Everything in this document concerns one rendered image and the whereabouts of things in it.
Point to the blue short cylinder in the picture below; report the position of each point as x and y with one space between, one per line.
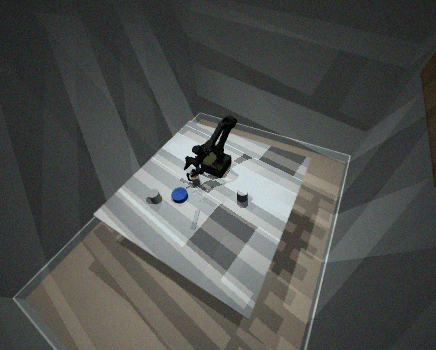
179 195

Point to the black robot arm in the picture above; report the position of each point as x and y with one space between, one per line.
210 146

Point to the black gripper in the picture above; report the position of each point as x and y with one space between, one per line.
198 169

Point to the glass french press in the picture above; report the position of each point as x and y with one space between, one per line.
195 179

